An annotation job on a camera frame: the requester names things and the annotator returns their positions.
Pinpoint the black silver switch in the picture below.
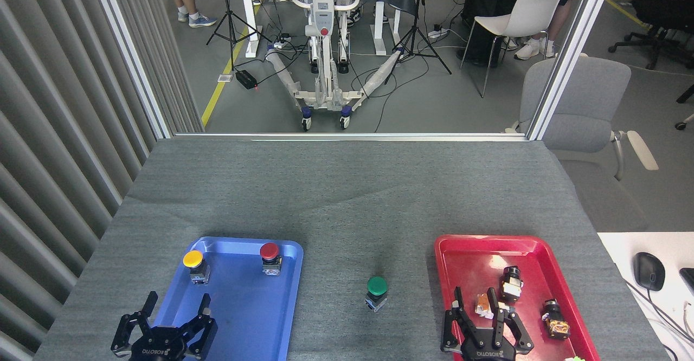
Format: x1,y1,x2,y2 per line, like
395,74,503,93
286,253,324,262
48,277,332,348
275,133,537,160
499,266,524,302

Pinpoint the orange white switch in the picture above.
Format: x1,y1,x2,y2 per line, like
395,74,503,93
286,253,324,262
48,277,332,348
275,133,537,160
475,294,511,320

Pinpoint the black tripod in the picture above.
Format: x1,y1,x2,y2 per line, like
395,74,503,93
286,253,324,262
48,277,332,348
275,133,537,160
206,0,273,72
384,0,452,86

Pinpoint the black brass switch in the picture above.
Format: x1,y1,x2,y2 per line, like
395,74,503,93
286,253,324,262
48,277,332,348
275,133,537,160
541,299,571,340

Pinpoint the red push button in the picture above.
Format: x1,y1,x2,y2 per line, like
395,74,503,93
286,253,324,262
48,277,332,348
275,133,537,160
259,242,283,276

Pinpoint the red plastic tray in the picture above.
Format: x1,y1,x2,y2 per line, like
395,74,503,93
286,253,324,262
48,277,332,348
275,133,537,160
434,234,601,361

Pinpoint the silver aluminium crossbar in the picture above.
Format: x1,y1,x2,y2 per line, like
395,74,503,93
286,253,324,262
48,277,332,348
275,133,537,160
172,132,530,143

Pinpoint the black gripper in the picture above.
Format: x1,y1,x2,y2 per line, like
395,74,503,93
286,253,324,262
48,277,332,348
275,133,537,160
111,291,219,361
440,287,535,361

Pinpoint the silver aluminium post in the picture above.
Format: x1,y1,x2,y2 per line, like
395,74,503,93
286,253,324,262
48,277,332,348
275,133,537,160
526,0,619,141
87,0,175,140

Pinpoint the white stand on wheels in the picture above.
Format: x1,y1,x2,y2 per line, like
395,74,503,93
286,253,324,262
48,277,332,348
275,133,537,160
265,0,404,132

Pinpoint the grey office chair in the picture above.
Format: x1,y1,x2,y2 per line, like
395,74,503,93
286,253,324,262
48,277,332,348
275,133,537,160
504,54,660,233

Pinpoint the white plastic chair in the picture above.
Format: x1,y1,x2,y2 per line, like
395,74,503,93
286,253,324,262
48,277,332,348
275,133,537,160
460,0,566,99

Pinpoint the black computer mouse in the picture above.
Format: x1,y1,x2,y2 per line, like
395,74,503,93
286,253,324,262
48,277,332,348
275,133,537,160
633,252,666,292

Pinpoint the black power box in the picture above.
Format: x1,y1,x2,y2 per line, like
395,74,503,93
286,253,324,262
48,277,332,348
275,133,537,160
235,69,259,90

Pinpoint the green push button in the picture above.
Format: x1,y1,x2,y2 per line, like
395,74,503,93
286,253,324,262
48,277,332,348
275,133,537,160
364,276,389,313

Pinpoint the grey corrugated panel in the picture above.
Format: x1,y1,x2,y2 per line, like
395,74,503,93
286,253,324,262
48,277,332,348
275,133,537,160
0,0,204,361

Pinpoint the white side table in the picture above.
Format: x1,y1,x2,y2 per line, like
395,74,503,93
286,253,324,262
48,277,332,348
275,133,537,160
596,232,694,361

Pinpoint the black office chair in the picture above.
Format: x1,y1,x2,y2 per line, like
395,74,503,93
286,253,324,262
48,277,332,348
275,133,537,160
608,0,694,72

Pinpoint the blue plastic tray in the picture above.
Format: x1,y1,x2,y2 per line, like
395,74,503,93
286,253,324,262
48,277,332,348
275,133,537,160
137,236,304,361

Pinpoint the yellow push button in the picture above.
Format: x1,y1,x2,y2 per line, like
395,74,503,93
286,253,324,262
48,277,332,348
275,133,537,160
182,250,211,285

